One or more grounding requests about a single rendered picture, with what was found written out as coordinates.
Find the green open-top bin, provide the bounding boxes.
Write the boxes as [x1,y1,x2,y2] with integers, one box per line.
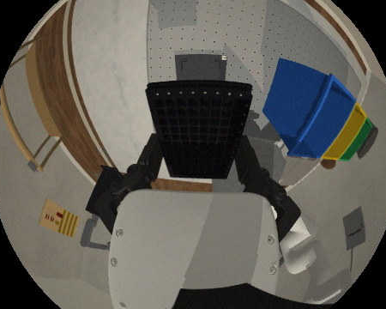
[338,117,372,161]

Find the blue bin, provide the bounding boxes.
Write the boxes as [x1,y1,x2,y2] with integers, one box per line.
[262,58,356,158]

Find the yellow recycling bin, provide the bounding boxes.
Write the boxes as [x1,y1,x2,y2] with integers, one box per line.
[320,101,367,160]

